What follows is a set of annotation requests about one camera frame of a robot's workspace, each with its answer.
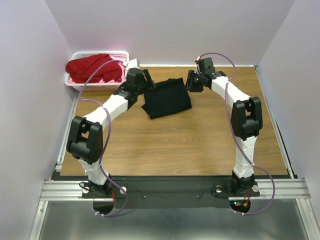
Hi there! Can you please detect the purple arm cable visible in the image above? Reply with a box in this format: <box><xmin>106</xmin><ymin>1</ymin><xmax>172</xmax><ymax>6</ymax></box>
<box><xmin>78</xmin><ymin>58</ymin><xmax>129</xmax><ymax>218</ymax></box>
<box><xmin>194</xmin><ymin>52</ymin><xmax>276</xmax><ymax>216</ymax></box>

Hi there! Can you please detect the aluminium frame rail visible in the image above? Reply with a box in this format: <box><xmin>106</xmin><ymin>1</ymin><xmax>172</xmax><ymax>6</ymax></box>
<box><xmin>27</xmin><ymin>89</ymin><xmax>86</xmax><ymax>240</ymax></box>

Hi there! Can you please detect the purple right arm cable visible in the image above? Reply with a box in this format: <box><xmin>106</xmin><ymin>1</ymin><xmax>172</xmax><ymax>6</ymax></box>
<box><xmin>194</xmin><ymin>52</ymin><xmax>276</xmax><ymax>216</ymax></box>

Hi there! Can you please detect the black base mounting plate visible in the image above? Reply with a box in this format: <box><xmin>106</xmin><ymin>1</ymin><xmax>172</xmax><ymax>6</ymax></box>
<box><xmin>76</xmin><ymin>176</ymin><xmax>260</xmax><ymax>213</ymax></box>

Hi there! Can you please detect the red t shirt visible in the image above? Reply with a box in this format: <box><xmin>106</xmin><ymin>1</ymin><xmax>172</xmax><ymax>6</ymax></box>
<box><xmin>65</xmin><ymin>53</ymin><xmax>123</xmax><ymax>83</ymax></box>

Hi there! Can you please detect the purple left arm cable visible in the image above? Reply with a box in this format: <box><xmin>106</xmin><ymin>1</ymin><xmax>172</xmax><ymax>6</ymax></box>
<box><xmin>78</xmin><ymin>58</ymin><xmax>129</xmax><ymax>218</ymax></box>

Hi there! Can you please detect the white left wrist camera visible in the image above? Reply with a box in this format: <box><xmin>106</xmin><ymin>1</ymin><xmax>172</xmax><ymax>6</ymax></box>
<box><xmin>125</xmin><ymin>58</ymin><xmax>140</xmax><ymax>71</ymax></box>

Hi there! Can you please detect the black t shirt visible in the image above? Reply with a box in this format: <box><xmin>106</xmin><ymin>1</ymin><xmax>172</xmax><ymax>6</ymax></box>
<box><xmin>141</xmin><ymin>77</ymin><xmax>192</xmax><ymax>119</ymax></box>

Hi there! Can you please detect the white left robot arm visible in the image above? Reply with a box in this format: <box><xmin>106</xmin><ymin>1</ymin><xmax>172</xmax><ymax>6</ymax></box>
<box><xmin>66</xmin><ymin>68</ymin><xmax>156</xmax><ymax>197</ymax></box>

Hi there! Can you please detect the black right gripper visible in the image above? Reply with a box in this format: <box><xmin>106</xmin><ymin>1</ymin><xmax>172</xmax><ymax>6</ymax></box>
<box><xmin>182</xmin><ymin>69</ymin><xmax>205</xmax><ymax>93</ymax></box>

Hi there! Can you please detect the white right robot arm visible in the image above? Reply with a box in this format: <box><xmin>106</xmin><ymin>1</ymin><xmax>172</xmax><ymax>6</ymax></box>
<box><xmin>185</xmin><ymin>56</ymin><xmax>263</xmax><ymax>195</ymax></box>

